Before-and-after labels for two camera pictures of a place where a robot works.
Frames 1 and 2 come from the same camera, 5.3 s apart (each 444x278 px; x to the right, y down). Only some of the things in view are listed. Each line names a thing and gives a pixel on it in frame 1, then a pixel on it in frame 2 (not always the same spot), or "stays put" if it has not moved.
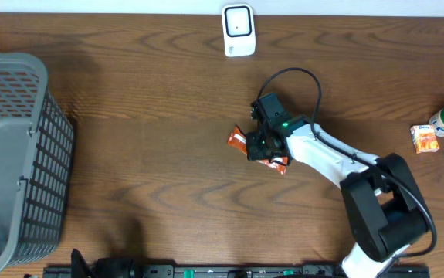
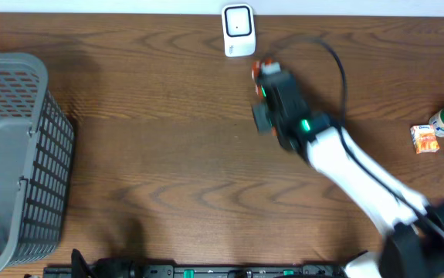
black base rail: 227,271 stays put
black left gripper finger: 79,267 stays put
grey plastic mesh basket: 23,161 stays put
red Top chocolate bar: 238,138 → 256,72
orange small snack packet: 424,138 stays put
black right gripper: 253,154 → 260,118
